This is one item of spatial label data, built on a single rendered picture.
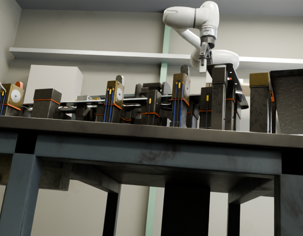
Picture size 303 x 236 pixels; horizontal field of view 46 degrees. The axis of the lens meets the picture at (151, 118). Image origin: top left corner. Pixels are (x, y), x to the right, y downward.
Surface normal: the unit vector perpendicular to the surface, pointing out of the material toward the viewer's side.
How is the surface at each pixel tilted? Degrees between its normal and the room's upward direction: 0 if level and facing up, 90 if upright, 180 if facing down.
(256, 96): 90
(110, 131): 90
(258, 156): 90
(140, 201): 90
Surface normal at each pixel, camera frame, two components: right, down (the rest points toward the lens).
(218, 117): -0.37, -0.29
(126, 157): -0.10, -0.29
